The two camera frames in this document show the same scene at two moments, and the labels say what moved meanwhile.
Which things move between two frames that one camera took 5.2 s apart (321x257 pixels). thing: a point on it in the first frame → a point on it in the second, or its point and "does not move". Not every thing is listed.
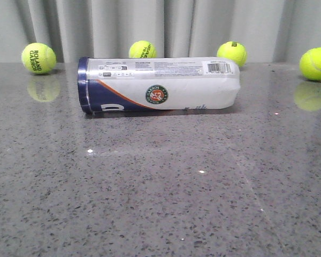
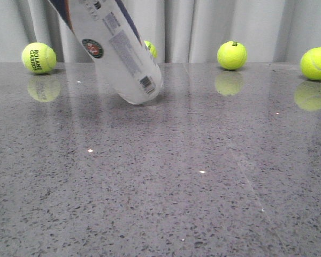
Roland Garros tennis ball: [38, 58] does not move
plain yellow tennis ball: [315, 63] does not move
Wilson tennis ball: [233, 49] does not move
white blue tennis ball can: [111, 84] → [109, 36]
